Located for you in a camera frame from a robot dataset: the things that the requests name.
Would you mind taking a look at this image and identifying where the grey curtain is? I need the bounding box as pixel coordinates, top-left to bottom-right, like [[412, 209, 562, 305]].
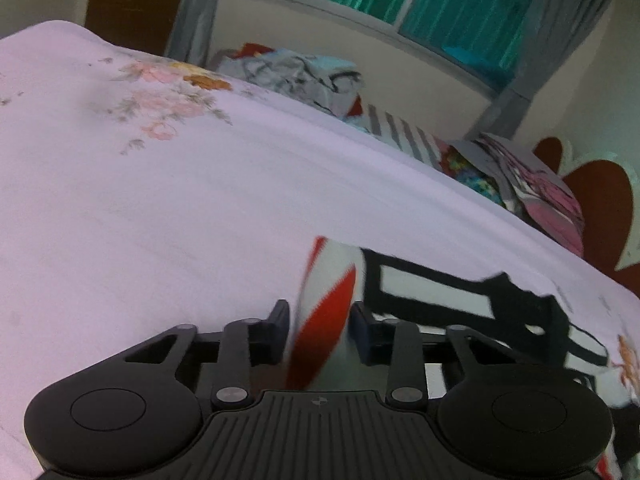
[[465, 0, 623, 142], [167, 0, 236, 61]]

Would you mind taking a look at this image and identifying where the pink floral bedsheet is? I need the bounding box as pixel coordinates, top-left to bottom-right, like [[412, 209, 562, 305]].
[[0, 20, 640, 480]]

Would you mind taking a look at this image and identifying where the grey white printed cloth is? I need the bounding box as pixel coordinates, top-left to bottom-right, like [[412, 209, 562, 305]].
[[217, 46, 366, 118]]

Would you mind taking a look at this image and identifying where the grey white striped cloth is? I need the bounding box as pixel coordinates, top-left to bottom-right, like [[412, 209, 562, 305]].
[[350, 102, 451, 171]]

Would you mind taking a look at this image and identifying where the colourful floral cloth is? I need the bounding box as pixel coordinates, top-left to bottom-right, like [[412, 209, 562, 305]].
[[440, 145, 507, 207]]

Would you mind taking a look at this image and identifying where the red white black striped sweater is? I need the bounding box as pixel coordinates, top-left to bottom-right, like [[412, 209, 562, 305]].
[[285, 235, 627, 480]]

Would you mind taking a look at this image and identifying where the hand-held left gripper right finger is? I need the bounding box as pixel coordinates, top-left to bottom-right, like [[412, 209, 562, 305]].
[[352, 302, 507, 407]]

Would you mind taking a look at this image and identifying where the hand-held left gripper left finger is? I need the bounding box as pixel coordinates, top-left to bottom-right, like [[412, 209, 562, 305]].
[[122, 300, 291, 408]]

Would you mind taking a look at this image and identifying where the window with teal glass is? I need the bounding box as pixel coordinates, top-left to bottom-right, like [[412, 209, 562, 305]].
[[240, 0, 551, 97]]

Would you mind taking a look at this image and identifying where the red white scalloped headboard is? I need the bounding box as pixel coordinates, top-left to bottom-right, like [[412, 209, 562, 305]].
[[531, 136, 640, 306]]

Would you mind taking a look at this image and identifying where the stack of pink grey clothes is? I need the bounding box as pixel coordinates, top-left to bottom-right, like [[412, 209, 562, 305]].
[[450, 132, 587, 259]]

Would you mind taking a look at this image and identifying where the brown wooden door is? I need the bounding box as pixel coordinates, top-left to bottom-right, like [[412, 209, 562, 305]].
[[85, 0, 193, 56]]

